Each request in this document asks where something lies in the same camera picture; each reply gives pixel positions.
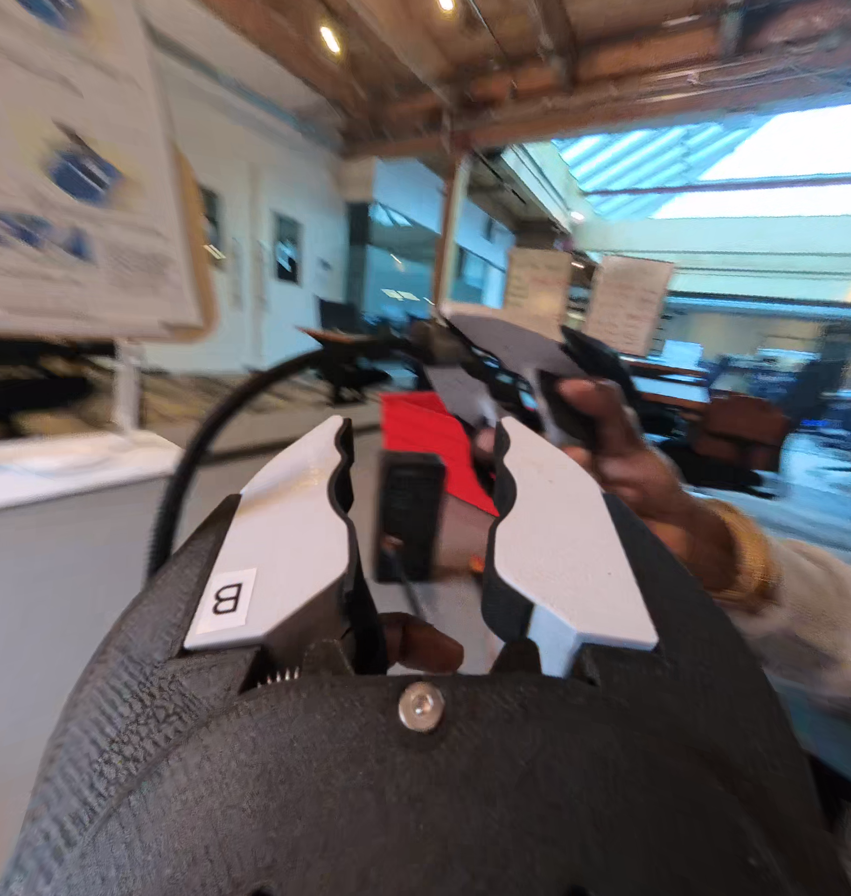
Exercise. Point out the brown chair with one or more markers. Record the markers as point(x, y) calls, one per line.
point(740, 427)

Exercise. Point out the whiteboard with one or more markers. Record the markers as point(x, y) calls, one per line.
point(628, 301)
point(537, 287)

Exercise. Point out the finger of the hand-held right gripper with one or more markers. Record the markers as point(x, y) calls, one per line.
point(516, 344)
point(460, 393)

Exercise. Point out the red plastic bin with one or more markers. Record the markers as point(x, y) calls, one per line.
point(425, 434)

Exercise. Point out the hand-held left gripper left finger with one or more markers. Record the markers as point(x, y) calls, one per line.
point(285, 539)

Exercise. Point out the person's right forearm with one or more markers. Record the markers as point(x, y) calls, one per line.
point(810, 609)

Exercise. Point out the instruction poster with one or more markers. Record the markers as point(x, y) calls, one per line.
point(68, 175)

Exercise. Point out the wooden poster board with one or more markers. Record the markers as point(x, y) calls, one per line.
point(193, 238)

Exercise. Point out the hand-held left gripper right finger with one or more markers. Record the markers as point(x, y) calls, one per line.
point(565, 553)

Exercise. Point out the person's left hand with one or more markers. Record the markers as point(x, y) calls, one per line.
point(422, 642)

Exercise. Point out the person's right hand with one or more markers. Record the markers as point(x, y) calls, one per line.
point(635, 469)

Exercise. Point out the black usb hub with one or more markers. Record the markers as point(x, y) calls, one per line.
point(411, 511)

